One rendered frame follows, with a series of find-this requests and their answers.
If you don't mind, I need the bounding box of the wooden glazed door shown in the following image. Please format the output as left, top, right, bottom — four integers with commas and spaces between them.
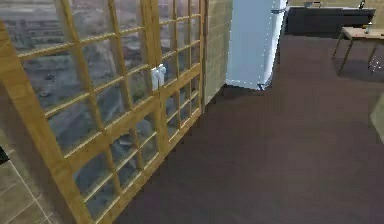
0, 0, 169, 224
139, 0, 209, 148

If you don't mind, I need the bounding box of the white fridge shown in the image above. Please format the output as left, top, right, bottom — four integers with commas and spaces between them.
225, 0, 288, 91

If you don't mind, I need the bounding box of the dark kitchen counter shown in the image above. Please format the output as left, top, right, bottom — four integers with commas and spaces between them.
285, 5, 377, 36

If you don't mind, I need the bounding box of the wooden table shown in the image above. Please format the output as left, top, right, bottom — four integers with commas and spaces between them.
331, 26, 384, 77

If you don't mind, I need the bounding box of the pale green furniture corner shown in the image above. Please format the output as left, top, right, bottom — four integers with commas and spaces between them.
369, 94, 384, 145

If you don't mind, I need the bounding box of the white door handle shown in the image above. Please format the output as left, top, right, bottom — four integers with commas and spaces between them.
150, 63, 167, 92

